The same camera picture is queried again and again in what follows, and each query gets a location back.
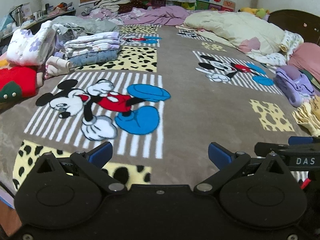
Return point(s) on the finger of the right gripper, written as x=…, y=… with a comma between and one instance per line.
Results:
x=295, y=140

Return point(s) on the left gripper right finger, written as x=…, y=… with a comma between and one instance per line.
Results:
x=231, y=165

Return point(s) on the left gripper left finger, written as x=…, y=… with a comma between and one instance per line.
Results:
x=90, y=164

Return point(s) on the red knit sweater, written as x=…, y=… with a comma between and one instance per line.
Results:
x=17, y=83

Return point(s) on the folded clothes stack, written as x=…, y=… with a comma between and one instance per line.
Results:
x=92, y=44

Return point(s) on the yellow ruffled garment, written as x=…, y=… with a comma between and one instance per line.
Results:
x=307, y=116

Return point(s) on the purple knit garment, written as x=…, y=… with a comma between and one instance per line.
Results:
x=294, y=85

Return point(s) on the pink pillow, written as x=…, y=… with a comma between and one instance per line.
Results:
x=307, y=57

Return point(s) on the brown Mickey Mouse blanket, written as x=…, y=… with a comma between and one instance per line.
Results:
x=159, y=106

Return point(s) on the rolled cream garment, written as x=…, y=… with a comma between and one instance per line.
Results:
x=56, y=66

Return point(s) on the folded blue jeans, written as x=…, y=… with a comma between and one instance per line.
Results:
x=94, y=58

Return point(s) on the cream quilted duvet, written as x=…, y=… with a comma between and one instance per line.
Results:
x=258, y=39

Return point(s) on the dark wooden headboard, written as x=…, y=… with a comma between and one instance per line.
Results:
x=305, y=24

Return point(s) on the white floral padded jacket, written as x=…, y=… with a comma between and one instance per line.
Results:
x=26, y=49

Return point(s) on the yellow green plush toy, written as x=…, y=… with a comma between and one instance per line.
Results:
x=260, y=13

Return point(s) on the grey green crumpled garment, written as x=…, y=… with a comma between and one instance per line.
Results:
x=89, y=25

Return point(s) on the striped beige folded cloth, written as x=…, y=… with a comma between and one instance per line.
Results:
x=111, y=5

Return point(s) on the lilac crumpled bedsheet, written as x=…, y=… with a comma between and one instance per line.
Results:
x=171, y=15

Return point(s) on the cluttered side shelf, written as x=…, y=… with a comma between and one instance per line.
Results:
x=21, y=17

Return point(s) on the colourful picture board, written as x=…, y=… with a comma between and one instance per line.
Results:
x=215, y=5

